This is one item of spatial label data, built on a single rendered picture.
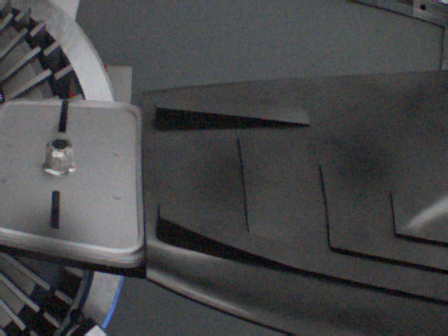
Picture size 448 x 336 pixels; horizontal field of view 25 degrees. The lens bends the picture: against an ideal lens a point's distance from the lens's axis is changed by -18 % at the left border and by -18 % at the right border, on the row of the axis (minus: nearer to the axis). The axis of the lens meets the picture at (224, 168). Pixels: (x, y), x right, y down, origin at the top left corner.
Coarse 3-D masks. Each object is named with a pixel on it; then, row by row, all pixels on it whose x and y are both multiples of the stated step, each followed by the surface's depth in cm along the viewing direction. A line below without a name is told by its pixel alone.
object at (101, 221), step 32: (0, 128) 37; (32, 128) 38; (96, 128) 38; (128, 128) 39; (0, 160) 36; (32, 160) 36; (96, 160) 37; (128, 160) 37; (0, 192) 34; (32, 192) 35; (64, 192) 35; (96, 192) 35; (128, 192) 36; (0, 224) 33; (32, 224) 33; (64, 224) 34; (96, 224) 34; (128, 224) 34; (64, 256) 33; (96, 256) 33; (128, 256) 33
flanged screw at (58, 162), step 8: (48, 144) 36; (56, 144) 36; (64, 144) 36; (72, 144) 36; (48, 152) 35; (56, 152) 35; (64, 152) 35; (72, 152) 36; (48, 160) 35; (56, 160) 35; (64, 160) 35; (72, 160) 36; (48, 168) 36; (56, 168) 36; (64, 168) 36; (72, 168) 36; (56, 176) 36; (64, 176) 36
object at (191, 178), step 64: (192, 128) 38; (256, 128) 39; (320, 128) 39; (384, 128) 40; (192, 192) 35; (256, 192) 36; (320, 192) 36; (384, 192) 36; (192, 256) 33; (256, 256) 33; (320, 256) 34; (384, 256) 34; (256, 320) 32; (320, 320) 32; (384, 320) 32
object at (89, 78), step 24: (0, 0) 54; (24, 0) 54; (48, 0) 55; (48, 24) 54; (72, 24) 55; (72, 48) 54; (96, 72) 55; (96, 96) 54; (96, 288) 53; (120, 288) 54; (72, 312) 53; (96, 312) 53
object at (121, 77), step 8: (112, 72) 108; (120, 72) 109; (128, 72) 109; (112, 80) 107; (120, 80) 107; (128, 80) 107; (120, 88) 106; (128, 88) 106; (120, 96) 105; (128, 96) 105
